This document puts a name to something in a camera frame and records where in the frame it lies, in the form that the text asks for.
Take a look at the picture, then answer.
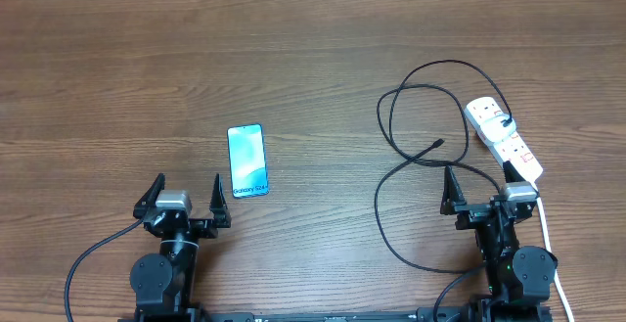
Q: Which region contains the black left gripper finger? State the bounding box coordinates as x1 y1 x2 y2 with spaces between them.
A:
133 173 165 218
209 173 232 228

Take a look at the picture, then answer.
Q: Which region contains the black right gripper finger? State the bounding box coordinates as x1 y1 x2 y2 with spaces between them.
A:
440 165 466 215
503 161 526 183

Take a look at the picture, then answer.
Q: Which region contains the blue Galaxy smartphone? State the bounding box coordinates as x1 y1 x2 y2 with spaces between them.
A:
227 123 270 199

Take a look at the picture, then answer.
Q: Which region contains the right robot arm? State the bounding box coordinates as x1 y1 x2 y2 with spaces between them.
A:
432 161 558 322

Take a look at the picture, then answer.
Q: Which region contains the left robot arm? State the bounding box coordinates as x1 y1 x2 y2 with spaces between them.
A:
129 173 231 321

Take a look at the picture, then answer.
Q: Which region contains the white USB charger plug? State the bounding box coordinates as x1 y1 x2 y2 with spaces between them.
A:
480 115 516 145

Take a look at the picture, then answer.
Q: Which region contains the white power strip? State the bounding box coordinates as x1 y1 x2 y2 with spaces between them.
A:
465 97 543 183

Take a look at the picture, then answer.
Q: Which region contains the white power strip cord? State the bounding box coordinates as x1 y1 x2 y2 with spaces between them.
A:
530 180 576 322

